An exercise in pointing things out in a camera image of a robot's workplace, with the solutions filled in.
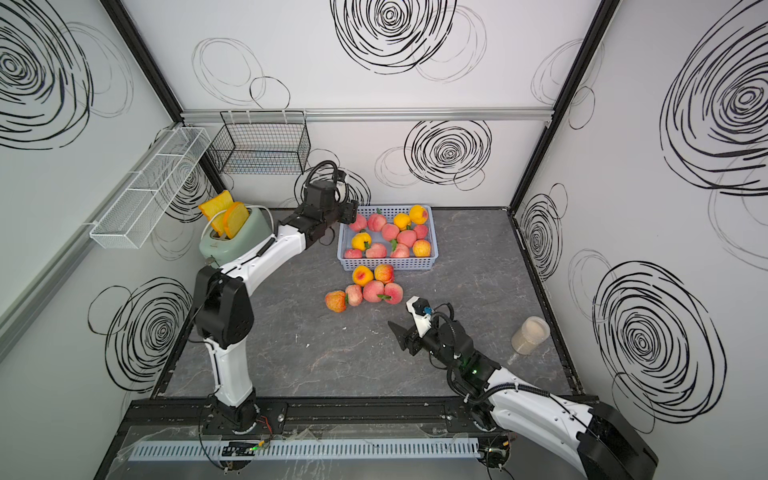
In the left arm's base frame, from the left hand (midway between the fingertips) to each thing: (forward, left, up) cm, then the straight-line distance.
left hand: (348, 200), depth 91 cm
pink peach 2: (+4, -25, -18) cm, 31 cm away
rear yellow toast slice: (-3, +41, -3) cm, 42 cm away
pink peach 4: (-6, -9, -17) cm, 20 cm away
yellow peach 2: (+8, -18, -17) cm, 26 cm away
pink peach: (+7, -8, -17) cm, 20 cm away
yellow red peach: (-16, -5, -18) cm, 24 cm away
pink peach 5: (-20, -8, -18) cm, 29 cm away
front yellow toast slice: (-5, +34, -3) cm, 35 cm away
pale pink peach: (-22, -3, -19) cm, 29 cm away
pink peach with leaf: (-21, -15, -18) cm, 32 cm away
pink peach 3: (+4, -13, -19) cm, 23 cm away
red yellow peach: (-14, -12, -19) cm, 26 cm away
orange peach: (-25, +2, -19) cm, 31 cm away
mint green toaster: (-14, +39, -10) cm, 42 cm away
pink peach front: (+1, -19, -18) cm, 26 cm away
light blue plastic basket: (-8, -17, -18) cm, 26 cm away
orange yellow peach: (-4, -24, -18) cm, 31 cm away
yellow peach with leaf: (-1, -2, -19) cm, 19 cm away
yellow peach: (+9, -23, -15) cm, 29 cm away
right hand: (-33, -17, -10) cm, 38 cm away
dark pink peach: (-7, -1, -18) cm, 19 cm away
